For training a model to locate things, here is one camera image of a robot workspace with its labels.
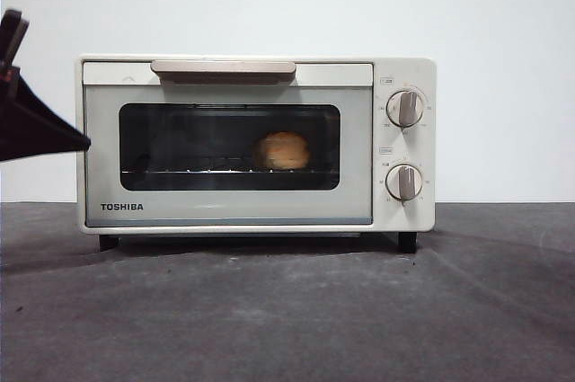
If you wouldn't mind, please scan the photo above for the golden bread loaf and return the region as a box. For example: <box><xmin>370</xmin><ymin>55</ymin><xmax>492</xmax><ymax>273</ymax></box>
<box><xmin>253</xmin><ymin>130</ymin><xmax>312</xmax><ymax>172</ymax></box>

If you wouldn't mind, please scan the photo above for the metal wire oven rack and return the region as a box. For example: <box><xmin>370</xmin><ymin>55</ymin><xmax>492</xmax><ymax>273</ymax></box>
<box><xmin>119</xmin><ymin>156</ymin><xmax>318</xmax><ymax>175</ymax></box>

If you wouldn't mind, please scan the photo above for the glass oven door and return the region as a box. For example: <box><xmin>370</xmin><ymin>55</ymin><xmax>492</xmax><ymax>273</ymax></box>
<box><xmin>82</xmin><ymin>60</ymin><xmax>375</xmax><ymax>227</ymax></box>

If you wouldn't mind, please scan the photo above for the white toaster oven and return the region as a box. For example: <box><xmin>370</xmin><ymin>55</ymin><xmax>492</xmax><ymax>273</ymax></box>
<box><xmin>75</xmin><ymin>55</ymin><xmax>437</xmax><ymax>253</ymax></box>

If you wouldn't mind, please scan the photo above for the beige oven knob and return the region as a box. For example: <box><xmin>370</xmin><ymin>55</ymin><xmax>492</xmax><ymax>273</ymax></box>
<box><xmin>385</xmin><ymin>163</ymin><xmax>425</xmax><ymax>202</ymax></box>
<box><xmin>385</xmin><ymin>89</ymin><xmax>427</xmax><ymax>129</ymax></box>

